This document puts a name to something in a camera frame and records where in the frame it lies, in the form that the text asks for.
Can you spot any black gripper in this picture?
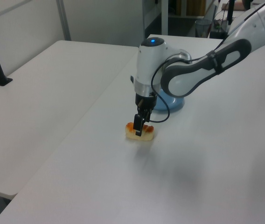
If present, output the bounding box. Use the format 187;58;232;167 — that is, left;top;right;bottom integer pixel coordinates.
133;92;157;137

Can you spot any bread with orange topping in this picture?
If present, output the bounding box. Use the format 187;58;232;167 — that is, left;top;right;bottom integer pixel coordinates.
125;121;156;142

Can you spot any blue plate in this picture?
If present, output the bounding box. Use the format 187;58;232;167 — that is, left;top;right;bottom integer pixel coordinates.
154;89;186;113

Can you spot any black mesh wastebasket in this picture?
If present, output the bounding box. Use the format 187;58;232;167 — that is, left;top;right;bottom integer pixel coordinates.
195;19;213;39

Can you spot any black box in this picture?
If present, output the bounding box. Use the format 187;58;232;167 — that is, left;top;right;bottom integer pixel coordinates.
210;29;228;40

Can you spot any light wooden shelf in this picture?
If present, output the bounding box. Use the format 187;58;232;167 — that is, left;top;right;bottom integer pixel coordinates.
175;0;207;17

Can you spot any grey metal rack frame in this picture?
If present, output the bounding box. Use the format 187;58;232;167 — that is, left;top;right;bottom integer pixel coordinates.
142;0;169;39

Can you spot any grey aluminium post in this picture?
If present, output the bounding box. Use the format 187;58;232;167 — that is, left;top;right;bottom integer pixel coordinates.
56;0;72;42

